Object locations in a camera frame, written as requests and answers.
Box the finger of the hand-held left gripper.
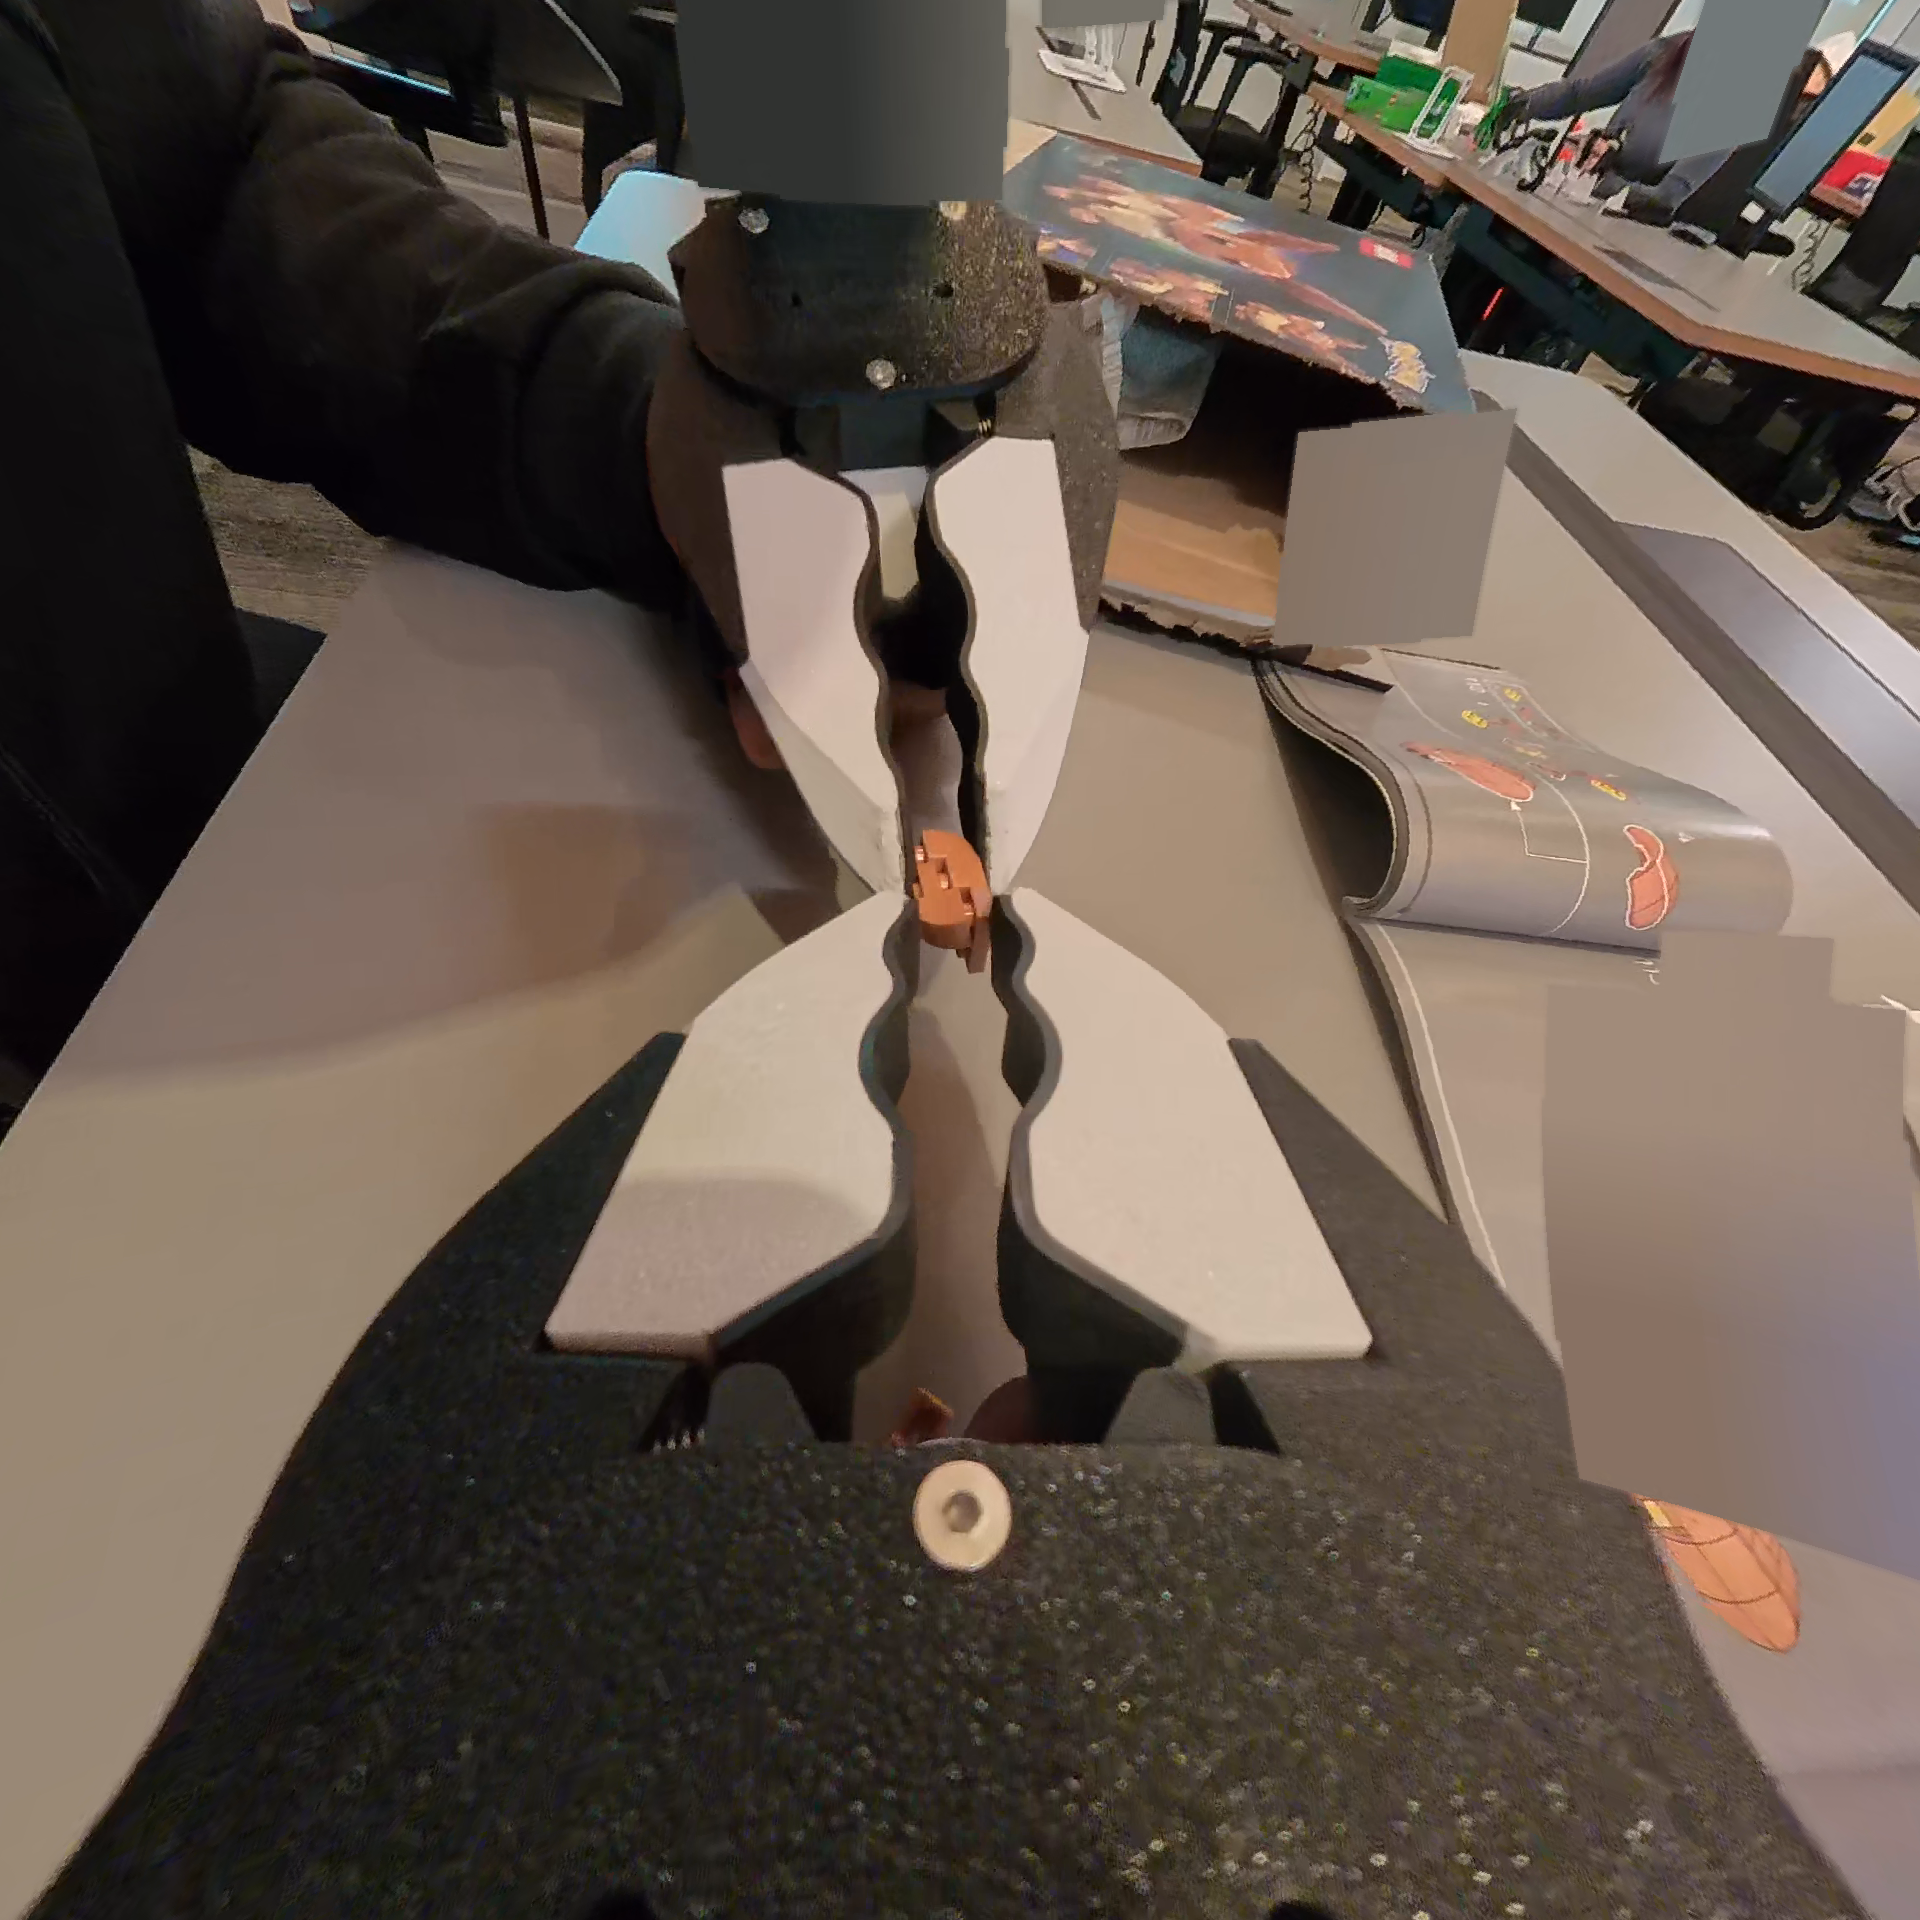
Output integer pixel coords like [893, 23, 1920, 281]
[724, 463, 908, 905]
[923, 436, 1093, 900]

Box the grey instruction booklet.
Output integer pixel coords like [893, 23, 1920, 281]
[1254, 646, 1920, 1290]

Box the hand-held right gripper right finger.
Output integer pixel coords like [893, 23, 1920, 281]
[1002, 891, 1379, 1364]

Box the long wooden table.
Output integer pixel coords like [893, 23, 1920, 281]
[1307, 74, 1920, 407]

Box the small brown brick plate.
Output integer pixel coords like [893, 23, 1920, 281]
[908, 826, 994, 969]

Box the person's left hand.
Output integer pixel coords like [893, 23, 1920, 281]
[719, 657, 791, 776]

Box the cardboard box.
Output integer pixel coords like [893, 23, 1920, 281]
[1006, 131, 1514, 646]

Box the grey desk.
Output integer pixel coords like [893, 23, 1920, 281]
[0, 542, 1920, 1920]

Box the light grey table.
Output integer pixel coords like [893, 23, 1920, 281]
[1473, 357, 1920, 905]

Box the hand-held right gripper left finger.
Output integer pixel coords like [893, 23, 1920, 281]
[547, 891, 917, 1360]

